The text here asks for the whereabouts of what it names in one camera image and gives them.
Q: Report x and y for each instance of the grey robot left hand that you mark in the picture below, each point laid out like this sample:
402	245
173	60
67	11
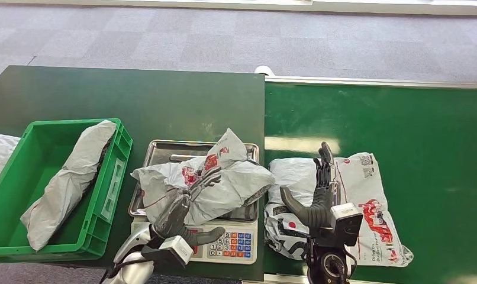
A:
172	215

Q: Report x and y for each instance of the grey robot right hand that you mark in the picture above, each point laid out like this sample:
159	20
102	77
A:
321	215

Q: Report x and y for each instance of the grey mailer package red print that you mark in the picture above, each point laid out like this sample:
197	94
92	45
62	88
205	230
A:
230	188

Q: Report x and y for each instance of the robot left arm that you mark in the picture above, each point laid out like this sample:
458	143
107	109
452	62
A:
132	270

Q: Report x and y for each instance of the grey mailer package black letters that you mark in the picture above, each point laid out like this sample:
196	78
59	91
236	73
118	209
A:
364	184

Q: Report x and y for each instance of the plain grey mailer package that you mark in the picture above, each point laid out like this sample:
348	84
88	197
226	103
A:
66	184

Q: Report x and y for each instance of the green conveyor belt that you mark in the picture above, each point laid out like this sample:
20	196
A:
419	125

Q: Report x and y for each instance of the white conveyor roller cap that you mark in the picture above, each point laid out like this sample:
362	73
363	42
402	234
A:
264	70

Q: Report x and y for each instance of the white scale with steel tray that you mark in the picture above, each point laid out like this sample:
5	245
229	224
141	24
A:
238	247

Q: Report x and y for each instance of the green plastic crate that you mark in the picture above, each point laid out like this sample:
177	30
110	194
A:
11	219

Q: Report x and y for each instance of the white window sill ledge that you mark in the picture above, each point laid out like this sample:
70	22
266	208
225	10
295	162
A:
379	7

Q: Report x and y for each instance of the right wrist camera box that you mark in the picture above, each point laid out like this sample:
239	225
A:
346	225

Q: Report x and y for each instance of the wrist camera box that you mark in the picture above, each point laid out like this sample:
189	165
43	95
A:
346	225
175	251

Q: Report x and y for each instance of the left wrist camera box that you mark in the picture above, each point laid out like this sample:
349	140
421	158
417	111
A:
175	251

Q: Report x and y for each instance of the silver conveyor side rail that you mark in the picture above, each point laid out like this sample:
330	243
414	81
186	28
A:
379	82
277	279

